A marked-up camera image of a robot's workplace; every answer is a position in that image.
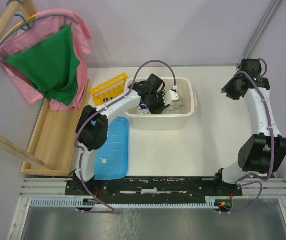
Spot black mounting plate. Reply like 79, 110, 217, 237
65, 176, 242, 203

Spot metal clamp tongs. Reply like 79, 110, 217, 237
166, 104, 185, 112

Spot aluminium frame rail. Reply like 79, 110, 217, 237
234, 0, 286, 202

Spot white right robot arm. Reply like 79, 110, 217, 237
212, 58, 286, 196

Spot pink shirt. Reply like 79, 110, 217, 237
0, 9, 93, 112

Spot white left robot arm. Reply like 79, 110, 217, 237
74, 74, 168, 195

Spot blue plastic tray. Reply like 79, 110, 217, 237
94, 117, 130, 181

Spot white slotted cable duct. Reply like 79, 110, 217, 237
30, 197, 224, 208

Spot yellow clothes hanger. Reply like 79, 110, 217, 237
6, 8, 37, 35

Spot yellow test tube rack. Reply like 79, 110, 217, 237
90, 73, 128, 106

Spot green cloth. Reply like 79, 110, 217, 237
3, 25, 80, 106

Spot white plastic bin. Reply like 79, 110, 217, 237
124, 77, 196, 130

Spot clear tube with blue cap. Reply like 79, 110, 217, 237
137, 104, 149, 111

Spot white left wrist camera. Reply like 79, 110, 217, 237
167, 85, 182, 103

